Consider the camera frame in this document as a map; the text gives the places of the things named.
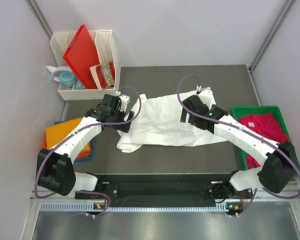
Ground purple cable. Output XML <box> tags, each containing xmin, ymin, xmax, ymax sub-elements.
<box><xmin>177</xmin><ymin>74</ymin><xmax>300</xmax><ymax>198</ymax></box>
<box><xmin>34</xmin><ymin>86</ymin><xmax>142</xmax><ymax>200</ymax></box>

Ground pink t shirt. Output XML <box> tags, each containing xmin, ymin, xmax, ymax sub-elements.
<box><xmin>237</xmin><ymin>112</ymin><xmax>291</xmax><ymax>170</ymax></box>

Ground white t shirt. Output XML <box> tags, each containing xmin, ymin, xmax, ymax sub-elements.
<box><xmin>116</xmin><ymin>94</ymin><xmax>226</xmax><ymax>153</ymax></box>

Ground red patterned booklet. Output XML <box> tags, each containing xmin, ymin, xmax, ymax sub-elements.
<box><xmin>89</xmin><ymin>61</ymin><xmax>116</xmax><ymax>91</ymax></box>

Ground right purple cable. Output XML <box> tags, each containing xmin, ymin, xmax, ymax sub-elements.
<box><xmin>177</xmin><ymin>74</ymin><xmax>300</xmax><ymax>198</ymax></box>

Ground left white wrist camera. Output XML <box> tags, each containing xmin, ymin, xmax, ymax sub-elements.
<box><xmin>115</xmin><ymin>90</ymin><xmax>130</xmax><ymax>112</ymax></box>

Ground white cable duct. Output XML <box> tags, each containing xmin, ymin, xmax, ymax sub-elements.
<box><xmin>40</xmin><ymin>202</ymin><xmax>242</xmax><ymax>213</ymax></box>

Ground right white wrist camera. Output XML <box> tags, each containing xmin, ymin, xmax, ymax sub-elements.
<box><xmin>196</xmin><ymin>85</ymin><xmax>216</xmax><ymax>109</ymax></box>

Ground white file organizer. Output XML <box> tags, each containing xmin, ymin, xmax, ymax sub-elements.
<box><xmin>50</xmin><ymin>30</ymin><xmax>121</xmax><ymax>101</ymax></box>

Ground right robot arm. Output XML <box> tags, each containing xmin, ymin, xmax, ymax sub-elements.
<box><xmin>179</xmin><ymin>93</ymin><xmax>300</xmax><ymax>198</ymax></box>

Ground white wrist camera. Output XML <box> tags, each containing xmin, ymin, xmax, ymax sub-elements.
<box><xmin>115</xmin><ymin>90</ymin><xmax>130</xmax><ymax>112</ymax></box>
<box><xmin>196</xmin><ymin>85</ymin><xmax>216</xmax><ymax>109</ymax></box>

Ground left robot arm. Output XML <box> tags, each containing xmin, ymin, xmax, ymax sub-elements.
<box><xmin>35</xmin><ymin>94</ymin><xmax>135</xmax><ymax>199</ymax></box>

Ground red plastic folder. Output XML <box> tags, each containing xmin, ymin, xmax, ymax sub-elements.
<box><xmin>63</xmin><ymin>24</ymin><xmax>100</xmax><ymax>90</ymax></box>

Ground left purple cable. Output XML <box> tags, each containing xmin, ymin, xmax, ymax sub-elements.
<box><xmin>34</xmin><ymin>86</ymin><xmax>142</xmax><ymax>200</ymax></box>

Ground green plastic bin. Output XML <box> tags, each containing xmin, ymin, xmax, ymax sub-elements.
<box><xmin>231</xmin><ymin>105</ymin><xmax>300</xmax><ymax>176</ymax></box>

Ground light blue headphones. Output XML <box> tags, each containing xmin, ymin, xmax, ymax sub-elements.
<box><xmin>46</xmin><ymin>65</ymin><xmax>86</xmax><ymax>90</ymax></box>

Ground aluminium frame rail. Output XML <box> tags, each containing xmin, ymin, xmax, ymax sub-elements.
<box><xmin>248</xmin><ymin>0</ymin><xmax>297</xmax><ymax>73</ymax></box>

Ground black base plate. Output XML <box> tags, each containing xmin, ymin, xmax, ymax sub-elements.
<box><xmin>74</xmin><ymin>173</ymin><xmax>255</xmax><ymax>201</ymax></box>

